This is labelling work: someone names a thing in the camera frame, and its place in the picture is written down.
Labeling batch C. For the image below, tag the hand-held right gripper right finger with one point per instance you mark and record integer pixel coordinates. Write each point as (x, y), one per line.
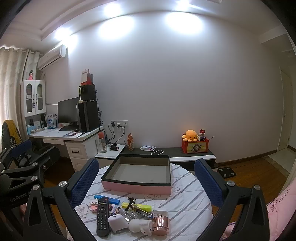
(208, 183)

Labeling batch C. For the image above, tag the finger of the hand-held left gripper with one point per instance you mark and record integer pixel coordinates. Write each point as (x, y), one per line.
(49, 154)
(22, 146)

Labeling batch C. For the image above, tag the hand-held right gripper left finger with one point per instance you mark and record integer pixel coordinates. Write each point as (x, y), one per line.
(85, 183)

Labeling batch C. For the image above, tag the blue highlighter pen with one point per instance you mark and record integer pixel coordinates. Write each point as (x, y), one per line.
(111, 200)

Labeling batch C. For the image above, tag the small colourful packet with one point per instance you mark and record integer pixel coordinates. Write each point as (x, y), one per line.
(113, 209)

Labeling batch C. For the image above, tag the black remote control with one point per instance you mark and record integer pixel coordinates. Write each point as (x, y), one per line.
(103, 217)

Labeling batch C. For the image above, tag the pink cardboard box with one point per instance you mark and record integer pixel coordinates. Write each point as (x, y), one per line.
(136, 187)

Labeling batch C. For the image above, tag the white plastic device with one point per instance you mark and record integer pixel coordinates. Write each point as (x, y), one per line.
(116, 223)

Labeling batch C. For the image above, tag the small white box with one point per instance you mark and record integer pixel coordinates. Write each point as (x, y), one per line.
(160, 212)

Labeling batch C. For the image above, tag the yellow highlighter pen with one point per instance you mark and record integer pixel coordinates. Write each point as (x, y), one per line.
(143, 207)

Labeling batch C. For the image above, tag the rose gold cylinder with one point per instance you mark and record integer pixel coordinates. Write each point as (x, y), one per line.
(160, 224)

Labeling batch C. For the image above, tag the long blue decorated box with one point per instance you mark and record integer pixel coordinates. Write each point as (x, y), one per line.
(144, 213)

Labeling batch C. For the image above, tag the patterned office chair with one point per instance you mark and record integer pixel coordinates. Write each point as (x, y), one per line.
(11, 132)

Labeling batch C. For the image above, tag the white desk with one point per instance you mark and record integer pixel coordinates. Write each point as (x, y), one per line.
(55, 134)

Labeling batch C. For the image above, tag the black bathroom scale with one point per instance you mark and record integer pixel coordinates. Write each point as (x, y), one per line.
(226, 172)

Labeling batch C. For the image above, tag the black keyboard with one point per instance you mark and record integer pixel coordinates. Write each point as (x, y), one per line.
(68, 128)

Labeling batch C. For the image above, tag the blue white box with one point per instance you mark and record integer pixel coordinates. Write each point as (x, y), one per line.
(51, 120)

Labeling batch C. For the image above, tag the striped white quilt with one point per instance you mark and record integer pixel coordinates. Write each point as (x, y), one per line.
(185, 208)

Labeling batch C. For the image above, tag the red storage crate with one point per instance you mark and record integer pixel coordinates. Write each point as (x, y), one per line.
(195, 147)

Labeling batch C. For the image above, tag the red-capped water bottle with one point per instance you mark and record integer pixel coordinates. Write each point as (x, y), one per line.
(103, 144)

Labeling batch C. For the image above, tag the low black white cabinet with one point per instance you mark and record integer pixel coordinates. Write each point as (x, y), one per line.
(175, 151)

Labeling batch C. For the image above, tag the white glass-door cabinet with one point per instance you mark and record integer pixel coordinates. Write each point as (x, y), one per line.
(32, 99)

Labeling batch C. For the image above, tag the black computer monitor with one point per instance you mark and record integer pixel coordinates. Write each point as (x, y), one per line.
(68, 110)

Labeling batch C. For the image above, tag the red white small packet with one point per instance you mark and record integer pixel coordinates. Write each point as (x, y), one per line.
(202, 133)

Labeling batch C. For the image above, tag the orange octopus plush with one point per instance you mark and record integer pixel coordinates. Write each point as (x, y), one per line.
(190, 135)

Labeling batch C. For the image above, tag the black computer tower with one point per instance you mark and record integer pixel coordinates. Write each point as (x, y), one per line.
(89, 115)

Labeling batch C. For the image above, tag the white phone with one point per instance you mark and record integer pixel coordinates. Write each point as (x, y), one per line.
(157, 152)

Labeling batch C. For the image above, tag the orange snack bag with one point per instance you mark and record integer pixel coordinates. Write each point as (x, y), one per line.
(130, 142)

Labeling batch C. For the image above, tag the beige curtain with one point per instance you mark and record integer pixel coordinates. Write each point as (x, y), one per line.
(11, 81)

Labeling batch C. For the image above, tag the white tissue packet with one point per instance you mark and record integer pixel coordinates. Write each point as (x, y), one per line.
(148, 148)

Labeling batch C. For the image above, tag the pink doll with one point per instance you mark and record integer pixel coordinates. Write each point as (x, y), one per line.
(30, 75)

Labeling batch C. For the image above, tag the black speaker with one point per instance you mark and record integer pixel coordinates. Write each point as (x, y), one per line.
(89, 92)

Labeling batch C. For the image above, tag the pink pillow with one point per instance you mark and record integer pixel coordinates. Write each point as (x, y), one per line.
(277, 208)

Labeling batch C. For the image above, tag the red cardboard box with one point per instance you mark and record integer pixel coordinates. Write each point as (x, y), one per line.
(86, 80)

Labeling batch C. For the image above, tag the white air conditioner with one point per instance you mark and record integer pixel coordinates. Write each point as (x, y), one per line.
(52, 56)

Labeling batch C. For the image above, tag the white door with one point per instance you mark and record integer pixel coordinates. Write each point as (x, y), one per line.
(284, 111)

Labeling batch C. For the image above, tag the small black camera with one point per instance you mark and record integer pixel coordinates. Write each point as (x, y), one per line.
(114, 147)

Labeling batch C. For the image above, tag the white wall socket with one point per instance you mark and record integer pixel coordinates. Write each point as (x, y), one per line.
(119, 124)

